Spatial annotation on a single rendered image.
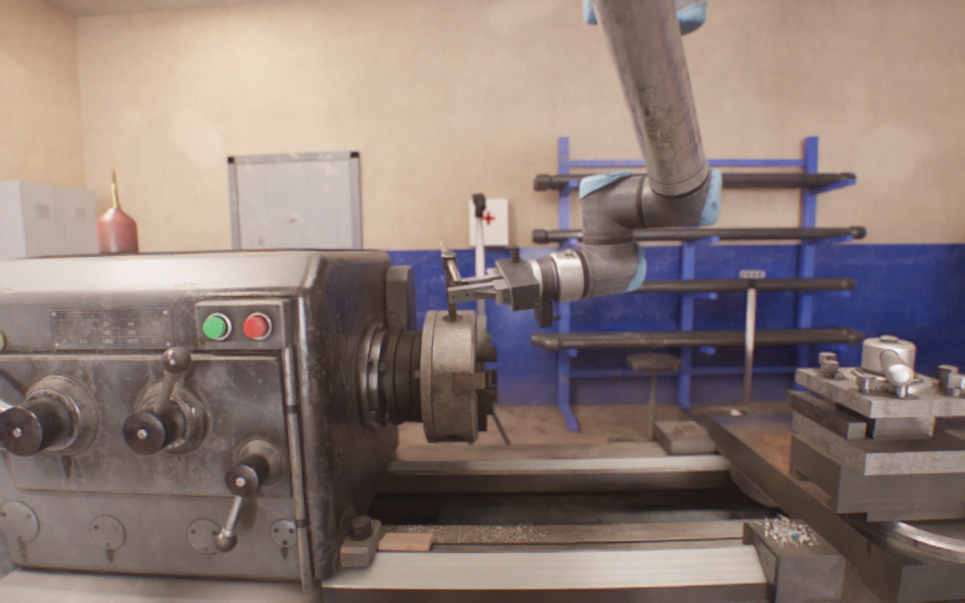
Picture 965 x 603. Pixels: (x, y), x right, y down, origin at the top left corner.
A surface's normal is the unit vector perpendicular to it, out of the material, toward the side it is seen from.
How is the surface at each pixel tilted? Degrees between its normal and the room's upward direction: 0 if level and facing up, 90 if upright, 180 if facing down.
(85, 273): 45
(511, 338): 90
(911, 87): 90
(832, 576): 90
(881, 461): 90
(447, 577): 36
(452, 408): 102
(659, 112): 142
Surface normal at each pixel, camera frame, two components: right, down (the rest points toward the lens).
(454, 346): -0.03, -0.53
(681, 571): -0.03, -0.74
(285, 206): -0.02, 0.11
